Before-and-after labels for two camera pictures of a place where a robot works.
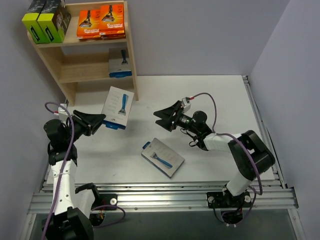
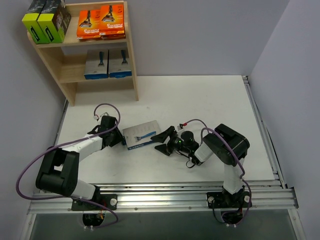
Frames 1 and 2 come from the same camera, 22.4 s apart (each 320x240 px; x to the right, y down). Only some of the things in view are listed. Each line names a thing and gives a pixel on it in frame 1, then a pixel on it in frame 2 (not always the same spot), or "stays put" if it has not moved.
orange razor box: x=89 y=24 stays put
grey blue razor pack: x=117 y=108 → x=96 y=64
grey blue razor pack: x=119 y=63 stays put
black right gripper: x=175 y=117 → x=170 y=141
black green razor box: x=53 y=20 stays put
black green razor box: x=30 y=20 stays put
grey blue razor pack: x=162 y=157 → x=140 y=135
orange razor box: x=113 y=36 stays put
